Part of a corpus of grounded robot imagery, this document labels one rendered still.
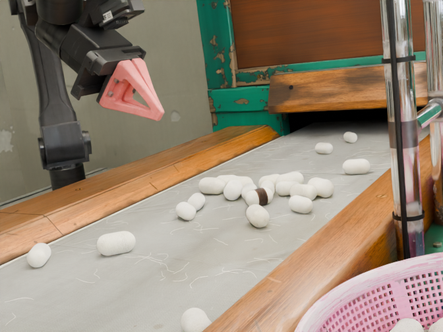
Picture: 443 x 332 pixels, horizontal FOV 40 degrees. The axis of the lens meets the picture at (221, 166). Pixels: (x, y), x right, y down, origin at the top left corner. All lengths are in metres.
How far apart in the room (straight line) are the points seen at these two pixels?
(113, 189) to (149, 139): 1.77
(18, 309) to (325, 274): 0.25
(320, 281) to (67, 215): 0.38
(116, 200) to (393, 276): 0.44
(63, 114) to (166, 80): 1.40
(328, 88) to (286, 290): 0.70
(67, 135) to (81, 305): 0.61
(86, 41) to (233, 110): 0.51
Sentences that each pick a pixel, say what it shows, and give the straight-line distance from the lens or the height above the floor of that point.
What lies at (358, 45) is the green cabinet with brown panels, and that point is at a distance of 1.12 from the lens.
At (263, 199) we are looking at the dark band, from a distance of 0.70.
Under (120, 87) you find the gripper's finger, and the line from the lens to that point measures 0.77.
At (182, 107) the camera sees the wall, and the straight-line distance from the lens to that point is 2.44.
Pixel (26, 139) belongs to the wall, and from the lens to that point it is 3.08.
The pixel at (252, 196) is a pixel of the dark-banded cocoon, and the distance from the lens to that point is 0.70.
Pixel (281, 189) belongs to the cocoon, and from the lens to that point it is 0.73.
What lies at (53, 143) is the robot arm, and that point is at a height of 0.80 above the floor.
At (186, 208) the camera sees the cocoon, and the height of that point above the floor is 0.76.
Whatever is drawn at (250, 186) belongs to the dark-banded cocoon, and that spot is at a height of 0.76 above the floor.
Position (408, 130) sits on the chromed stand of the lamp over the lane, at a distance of 0.51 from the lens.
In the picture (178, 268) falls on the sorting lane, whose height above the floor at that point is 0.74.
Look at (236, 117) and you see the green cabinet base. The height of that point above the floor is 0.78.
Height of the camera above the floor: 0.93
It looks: 11 degrees down
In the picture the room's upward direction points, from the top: 7 degrees counter-clockwise
